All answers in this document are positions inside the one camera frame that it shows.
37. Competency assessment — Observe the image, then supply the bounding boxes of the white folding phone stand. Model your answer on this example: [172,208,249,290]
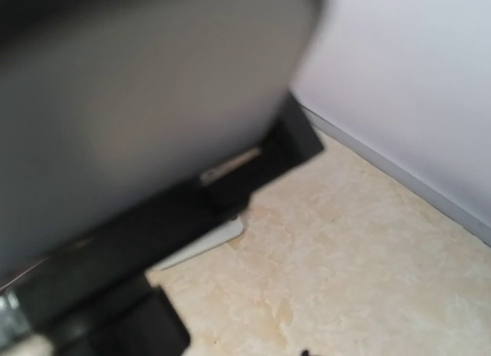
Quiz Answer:
[148,216,245,272]

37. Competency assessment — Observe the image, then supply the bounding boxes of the grey phone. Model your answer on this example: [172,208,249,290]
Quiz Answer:
[1,0,326,289]

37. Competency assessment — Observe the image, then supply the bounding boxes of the tall black phone stand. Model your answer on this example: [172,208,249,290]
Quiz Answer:
[1,95,323,355]

